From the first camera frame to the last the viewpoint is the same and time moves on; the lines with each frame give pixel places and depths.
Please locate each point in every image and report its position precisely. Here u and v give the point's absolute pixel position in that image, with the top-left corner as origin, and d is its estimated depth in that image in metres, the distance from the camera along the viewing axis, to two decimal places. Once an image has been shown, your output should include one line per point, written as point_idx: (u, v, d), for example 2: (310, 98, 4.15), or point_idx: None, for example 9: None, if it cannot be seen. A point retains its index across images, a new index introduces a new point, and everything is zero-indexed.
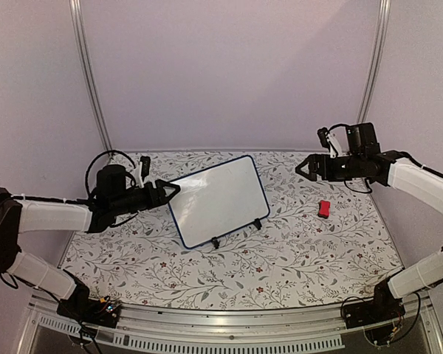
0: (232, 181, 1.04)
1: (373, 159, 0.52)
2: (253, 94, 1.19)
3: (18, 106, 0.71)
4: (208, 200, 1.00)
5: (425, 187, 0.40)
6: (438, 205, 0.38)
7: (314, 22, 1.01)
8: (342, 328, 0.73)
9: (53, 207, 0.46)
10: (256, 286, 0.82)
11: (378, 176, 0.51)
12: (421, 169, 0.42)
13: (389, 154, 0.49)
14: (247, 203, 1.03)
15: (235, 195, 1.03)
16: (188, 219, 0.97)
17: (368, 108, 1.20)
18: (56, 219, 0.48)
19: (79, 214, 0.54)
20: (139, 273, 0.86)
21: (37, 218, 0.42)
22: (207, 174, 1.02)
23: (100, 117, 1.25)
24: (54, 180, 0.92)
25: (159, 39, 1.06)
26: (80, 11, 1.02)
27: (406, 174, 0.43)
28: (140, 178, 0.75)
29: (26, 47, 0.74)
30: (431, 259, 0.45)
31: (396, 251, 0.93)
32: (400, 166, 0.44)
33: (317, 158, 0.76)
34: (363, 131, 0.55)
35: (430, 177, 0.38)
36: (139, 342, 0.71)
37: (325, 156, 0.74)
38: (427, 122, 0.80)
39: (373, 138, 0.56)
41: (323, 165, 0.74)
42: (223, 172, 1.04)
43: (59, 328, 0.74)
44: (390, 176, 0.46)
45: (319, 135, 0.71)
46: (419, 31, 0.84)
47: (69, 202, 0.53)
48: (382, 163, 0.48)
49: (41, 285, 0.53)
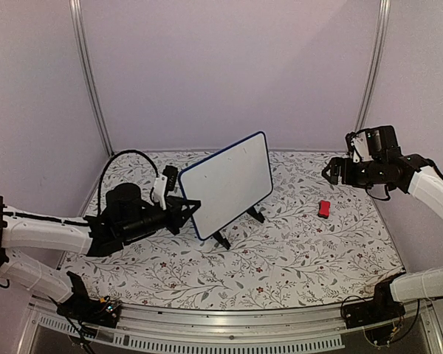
0: (246, 162, 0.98)
1: (395, 163, 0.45)
2: (254, 93, 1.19)
3: (16, 105, 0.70)
4: (217, 193, 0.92)
5: (442, 202, 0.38)
6: None
7: (313, 23, 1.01)
8: (342, 328, 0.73)
9: (47, 228, 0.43)
10: (255, 286, 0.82)
11: (399, 181, 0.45)
12: None
13: (407, 158, 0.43)
14: (249, 186, 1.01)
15: (243, 177, 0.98)
16: (205, 220, 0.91)
17: (367, 109, 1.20)
18: (51, 240, 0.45)
19: (77, 237, 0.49)
20: (139, 273, 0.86)
21: (23, 237, 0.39)
22: (231, 157, 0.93)
23: (101, 117, 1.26)
24: (53, 181, 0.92)
25: (159, 38, 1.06)
26: (80, 11, 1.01)
27: (429, 187, 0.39)
28: (162, 195, 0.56)
29: (24, 48, 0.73)
30: (439, 275, 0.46)
31: (396, 251, 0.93)
32: (426, 178, 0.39)
33: (337, 161, 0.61)
34: (384, 134, 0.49)
35: None
36: (139, 342, 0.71)
37: (348, 159, 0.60)
38: (427, 125, 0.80)
39: (394, 141, 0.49)
41: (344, 169, 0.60)
42: (238, 153, 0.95)
43: (59, 328, 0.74)
44: (413, 185, 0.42)
45: (345, 139, 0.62)
46: (420, 32, 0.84)
47: (68, 222, 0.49)
48: (406, 169, 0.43)
49: (34, 287, 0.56)
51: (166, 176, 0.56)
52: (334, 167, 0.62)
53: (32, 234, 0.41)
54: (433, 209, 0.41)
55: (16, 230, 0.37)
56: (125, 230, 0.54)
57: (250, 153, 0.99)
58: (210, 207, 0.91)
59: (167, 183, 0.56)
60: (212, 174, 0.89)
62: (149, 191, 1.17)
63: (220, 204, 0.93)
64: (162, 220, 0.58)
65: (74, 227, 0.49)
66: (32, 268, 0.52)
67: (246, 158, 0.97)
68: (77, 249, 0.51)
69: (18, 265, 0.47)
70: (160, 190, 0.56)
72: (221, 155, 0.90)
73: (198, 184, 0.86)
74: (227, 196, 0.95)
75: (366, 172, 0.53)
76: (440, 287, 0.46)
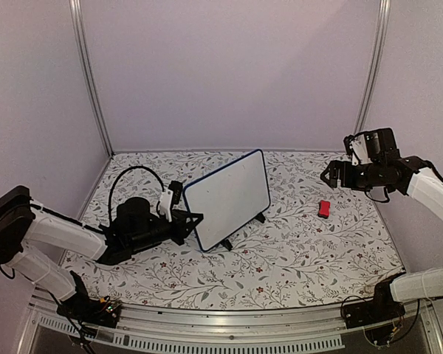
0: (246, 177, 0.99)
1: (394, 165, 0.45)
2: (253, 93, 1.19)
3: (16, 105, 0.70)
4: (219, 206, 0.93)
5: (441, 203, 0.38)
6: None
7: (314, 21, 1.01)
8: (342, 328, 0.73)
9: (70, 228, 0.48)
10: (255, 286, 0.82)
11: (398, 184, 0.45)
12: None
13: (406, 161, 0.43)
14: (249, 200, 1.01)
15: (243, 192, 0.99)
16: (208, 234, 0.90)
17: (368, 108, 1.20)
18: (69, 242, 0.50)
19: (94, 242, 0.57)
20: (139, 273, 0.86)
21: (48, 232, 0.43)
22: (231, 172, 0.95)
23: (101, 116, 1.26)
24: (53, 181, 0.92)
25: (159, 38, 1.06)
26: (80, 11, 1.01)
27: (428, 189, 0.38)
28: (169, 208, 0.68)
29: (24, 48, 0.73)
30: (439, 275, 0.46)
31: (396, 251, 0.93)
32: (424, 178, 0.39)
33: (336, 164, 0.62)
34: (382, 136, 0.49)
35: None
36: (139, 342, 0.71)
37: (346, 162, 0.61)
38: (427, 125, 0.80)
39: (393, 141, 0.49)
41: (344, 171, 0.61)
42: (238, 169, 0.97)
43: (59, 328, 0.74)
44: (411, 186, 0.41)
45: (344, 142, 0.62)
46: (420, 32, 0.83)
47: (88, 228, 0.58)
48: (404, 170, 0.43)
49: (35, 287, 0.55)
51: (172, 191, 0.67)
52: (334, 170, 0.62)
53: (55, 231, 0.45)
54: (430, 209, 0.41)
55: (52, 226, 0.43)
56: (136, 240, 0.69)
57: (250, 169, 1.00)
58: (213, 220, 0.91)
59: (172, 196, 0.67)
60: (213, 189, 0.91)
62: (149, 191, 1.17)
63: (221, 217, 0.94)
64: (167, 231, 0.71)
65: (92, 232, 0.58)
66: (43, 262, 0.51)
67: (245, 173, 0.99)
68: (88, 253, 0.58)
69: (31, 256, 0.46)
70: (167, 203, 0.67)
72: (221, 171, 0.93)
73: (201, 199, 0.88)
74: (228, 209, 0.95)
75: (365, 174, 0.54)
76: (440, 287, 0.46)
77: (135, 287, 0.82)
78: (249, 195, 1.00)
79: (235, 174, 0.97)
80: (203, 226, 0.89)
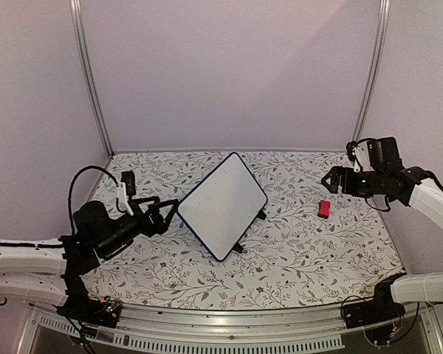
0: (232, 184, 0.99)
1: (396, 175, 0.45)
2: (254, 93, 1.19)
3: (16, 106, 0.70)
4: (218, 216, 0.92)
5: (441, 212, 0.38)
6: None
7: (314, 22, 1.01)
8: (342, 328, 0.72)
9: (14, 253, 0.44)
10: (255, 286, 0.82)
11: (400, 193, 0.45)
12: None
13: (407, 171, 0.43)
14: (248, 206, 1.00)
15: (236, 198, 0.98)
16: (216, 243, 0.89)
17: (367, 109, 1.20)
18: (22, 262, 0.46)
19: (52, 260, 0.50)
20: (139, 273, 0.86)
21: None
22: (217, 181, 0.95)
23: (100, 116, 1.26)
24: (53, 181, 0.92)
25: (159, 39, 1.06)
26: (80, 11, 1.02)
27: (430, 200, 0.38)
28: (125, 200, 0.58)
29: (24, 49, 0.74)
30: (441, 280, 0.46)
31: (396, 251, 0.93)
32: (426, 189, 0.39)
33: (337, 169, 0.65)
34: (386, 146, 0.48)
35: None
36: (139, 342, 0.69)
37: (348, 169, 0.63)
38: (426, 125, 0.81)
39: (396, 152, 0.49)
41: (345, 178, 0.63)
42: (221, 178, 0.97)
43: (59, 328, 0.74)
44: (413, 197, 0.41)
45: (346, 147, 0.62)
46: (419, 32, 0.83)
47: (43, 245, 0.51)
48: (406, 181, 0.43)
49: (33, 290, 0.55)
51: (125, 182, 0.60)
52: (335, 176, 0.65)
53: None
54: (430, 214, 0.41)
55: None
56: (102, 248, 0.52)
57: (235, 175, 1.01)
58: (216, 231, 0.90)
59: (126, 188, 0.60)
60: (205, 200, 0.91)
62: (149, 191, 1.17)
63: (224, 225, 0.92)
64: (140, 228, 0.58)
65: (48, 250, 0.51)
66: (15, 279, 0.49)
67: (229, 180, 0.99)
68: (51, 271, 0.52)
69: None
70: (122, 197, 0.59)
72: (207, 181, 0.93)
73: (196, 212, 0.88)
74: (228, 217, 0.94)
75: (367, 182, 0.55)
76: (441, 290, 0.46)
77: (135, 287, 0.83)
78: (244, 200, 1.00)
79: (221, 182, 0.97)
80: (207, 237, 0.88)
